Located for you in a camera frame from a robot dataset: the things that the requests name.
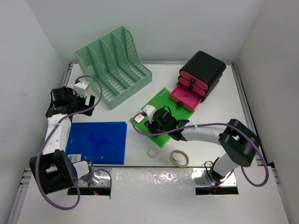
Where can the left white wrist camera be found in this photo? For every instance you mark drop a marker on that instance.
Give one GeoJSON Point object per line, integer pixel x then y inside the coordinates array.
{"type": "Point", "coordinates": [80, 88]}

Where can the white front panel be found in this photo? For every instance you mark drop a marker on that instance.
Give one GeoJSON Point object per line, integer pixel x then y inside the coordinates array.
{"type": "Point", "coordinates": [161, 196]}

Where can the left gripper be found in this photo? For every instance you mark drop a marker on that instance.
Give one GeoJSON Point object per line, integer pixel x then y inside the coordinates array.
{"type": "Point", "coordinates": [72, 94]}

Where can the blue file folder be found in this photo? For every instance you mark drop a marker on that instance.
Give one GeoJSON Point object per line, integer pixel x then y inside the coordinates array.
{"type": "Point", "coordinates": [99, 142]}

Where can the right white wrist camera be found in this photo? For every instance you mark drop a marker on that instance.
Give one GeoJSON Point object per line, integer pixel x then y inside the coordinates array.
{"type": "Point", "coordinates": [149, 110]}

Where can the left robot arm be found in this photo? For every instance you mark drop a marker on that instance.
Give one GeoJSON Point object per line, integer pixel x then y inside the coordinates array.
{"type": "Point", "coordinates": [57, 170]}

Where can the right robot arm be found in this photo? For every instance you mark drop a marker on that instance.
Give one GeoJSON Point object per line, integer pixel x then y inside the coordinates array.
{"type": "Point", "coordinates": [238, 142]}

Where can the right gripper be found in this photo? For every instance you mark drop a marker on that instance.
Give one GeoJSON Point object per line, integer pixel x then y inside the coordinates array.
{"type": "Point", "coordinates": [151, 126]}

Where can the brown tape roll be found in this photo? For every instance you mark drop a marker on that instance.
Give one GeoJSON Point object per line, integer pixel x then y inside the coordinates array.
{"type": "Point", "coordinates": [176, 162]}

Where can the clear tape roll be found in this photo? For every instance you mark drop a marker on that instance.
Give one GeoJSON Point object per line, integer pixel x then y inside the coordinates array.
{"type": "Point", "coordinates": [152, 152]}

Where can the pink top drawer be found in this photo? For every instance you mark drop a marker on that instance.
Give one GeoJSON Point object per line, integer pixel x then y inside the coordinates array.
{"type": "Point", "coordinates": [187, 79]}

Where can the pink drawer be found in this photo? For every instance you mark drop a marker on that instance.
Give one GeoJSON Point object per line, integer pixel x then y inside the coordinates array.
{"type": "Point", "coordinates": [191, 87]}
{"type": "Point", "coordinates": [187, 79]}
{"type": "Point", "coordinates": [185, 98]}

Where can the black drawer cabinet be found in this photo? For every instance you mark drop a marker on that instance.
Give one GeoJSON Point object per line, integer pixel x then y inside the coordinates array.
{"type": "Point", "coordinates": [206, 68]}

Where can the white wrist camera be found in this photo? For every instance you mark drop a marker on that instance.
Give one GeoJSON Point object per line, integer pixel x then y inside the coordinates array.
{"type": "Point", "coordinates": [80, 88]}
{"type": "Point", "coordinates": [149, 110]}

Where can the mint green file organizer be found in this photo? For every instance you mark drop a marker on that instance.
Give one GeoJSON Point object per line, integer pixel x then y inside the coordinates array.
{"type": "Point", "coordinates": [113, 68]}

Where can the pink bottom drawer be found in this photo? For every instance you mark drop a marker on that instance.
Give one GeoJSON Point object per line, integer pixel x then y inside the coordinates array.
{"type": "Point", "coordinates": [185, 98]}

